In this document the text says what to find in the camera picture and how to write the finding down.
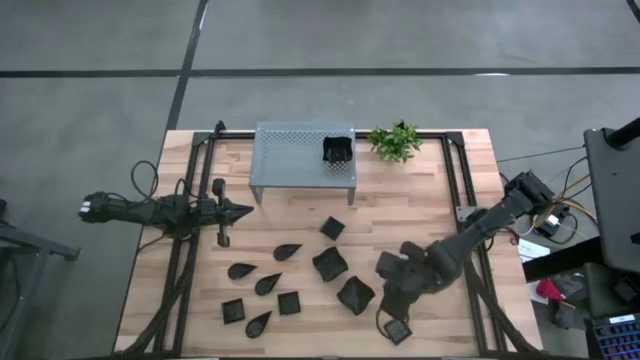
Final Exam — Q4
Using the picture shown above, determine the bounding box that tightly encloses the red object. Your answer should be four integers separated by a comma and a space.
535, 278, 566, 304

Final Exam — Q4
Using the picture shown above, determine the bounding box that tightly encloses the dark grey bag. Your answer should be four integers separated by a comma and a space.
549, 272, 591, 331

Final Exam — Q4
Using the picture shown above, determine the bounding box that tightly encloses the black chair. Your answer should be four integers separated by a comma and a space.
582, 262, 640, 321

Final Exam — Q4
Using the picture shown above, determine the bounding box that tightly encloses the black blue power adapter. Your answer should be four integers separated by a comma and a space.
532, 212, 569, 239

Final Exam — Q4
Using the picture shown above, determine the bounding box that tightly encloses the small green plant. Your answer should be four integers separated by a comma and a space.
368, 119, 425, 164

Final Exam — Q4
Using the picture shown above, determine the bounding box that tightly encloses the black pole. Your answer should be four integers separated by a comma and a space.
604, 117, 640, 150

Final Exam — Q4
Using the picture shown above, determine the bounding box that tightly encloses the yellow cable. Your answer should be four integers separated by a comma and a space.
547, 172, 600, 225

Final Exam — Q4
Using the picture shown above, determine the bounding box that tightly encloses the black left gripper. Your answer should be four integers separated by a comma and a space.
197, 178, 255, 249

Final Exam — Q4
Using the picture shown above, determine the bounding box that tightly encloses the black beam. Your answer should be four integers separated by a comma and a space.
522, 235, 604, 284

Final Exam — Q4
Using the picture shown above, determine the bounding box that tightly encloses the black teardrop plate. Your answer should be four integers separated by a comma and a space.
254, 272, 283, 297
272, 243, 304, 262
244, 310, 274, 339
227, 262, 259, 281

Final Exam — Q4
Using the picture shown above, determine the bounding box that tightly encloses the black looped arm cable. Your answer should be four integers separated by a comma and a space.
130, 159, 160, 202

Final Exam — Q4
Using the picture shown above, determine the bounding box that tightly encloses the backlit keyboard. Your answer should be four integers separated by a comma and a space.
584, 313, 640, 360

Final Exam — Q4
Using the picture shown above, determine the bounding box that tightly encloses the grey perforated metal shelf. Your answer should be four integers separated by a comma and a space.
248, 120, 358, 206

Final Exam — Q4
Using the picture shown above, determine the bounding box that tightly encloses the grey metal stand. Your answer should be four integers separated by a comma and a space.
0, 199, 81, 360

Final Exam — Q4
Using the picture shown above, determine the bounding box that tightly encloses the black aluminium table frame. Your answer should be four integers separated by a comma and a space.
114, 119, 544, 359

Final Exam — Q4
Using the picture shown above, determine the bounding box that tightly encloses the white paper sheet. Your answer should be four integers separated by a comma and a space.
517, 238, 551, 264

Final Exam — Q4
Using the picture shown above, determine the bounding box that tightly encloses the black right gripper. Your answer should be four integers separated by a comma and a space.
374, 241, 437, 322

